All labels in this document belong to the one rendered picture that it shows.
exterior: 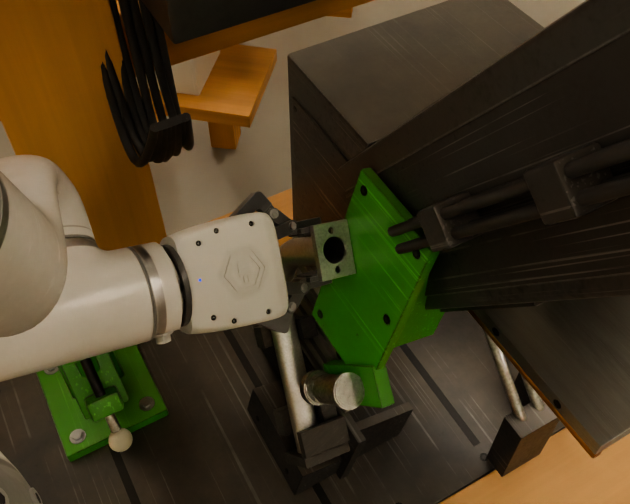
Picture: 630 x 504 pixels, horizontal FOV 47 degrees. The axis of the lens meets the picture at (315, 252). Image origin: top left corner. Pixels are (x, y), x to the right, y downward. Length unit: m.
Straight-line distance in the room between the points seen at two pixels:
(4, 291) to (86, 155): 0.49
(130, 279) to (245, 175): 1.90
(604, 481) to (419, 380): 0.25
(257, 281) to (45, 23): 0.33
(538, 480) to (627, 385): 0.23
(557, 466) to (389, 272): 0.39
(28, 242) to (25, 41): 0.40
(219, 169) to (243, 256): 1.87
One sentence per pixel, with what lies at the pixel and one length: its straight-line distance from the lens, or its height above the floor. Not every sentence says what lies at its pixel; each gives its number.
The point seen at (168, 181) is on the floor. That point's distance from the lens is 2.51.
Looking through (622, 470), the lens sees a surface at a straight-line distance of 0.99.
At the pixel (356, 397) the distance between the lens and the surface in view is 0.76.
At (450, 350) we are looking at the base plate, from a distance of 1.01.
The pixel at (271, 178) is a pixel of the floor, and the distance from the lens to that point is 2.48.
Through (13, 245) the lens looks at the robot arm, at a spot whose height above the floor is 1.47.
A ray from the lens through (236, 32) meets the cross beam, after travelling 0.98.
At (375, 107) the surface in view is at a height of 1.24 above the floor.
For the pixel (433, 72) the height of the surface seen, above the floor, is 1.24.
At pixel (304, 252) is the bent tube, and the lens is 0.73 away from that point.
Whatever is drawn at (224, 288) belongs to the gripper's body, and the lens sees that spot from 0.65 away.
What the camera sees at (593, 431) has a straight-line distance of 0.73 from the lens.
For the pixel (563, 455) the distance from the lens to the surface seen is 0.97.
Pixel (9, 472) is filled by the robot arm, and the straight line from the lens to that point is 0.19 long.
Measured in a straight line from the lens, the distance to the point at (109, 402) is 0.88.
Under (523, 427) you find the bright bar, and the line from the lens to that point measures 0.85.
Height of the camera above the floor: 1.75
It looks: 51 degrees down
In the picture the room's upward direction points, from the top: straight up
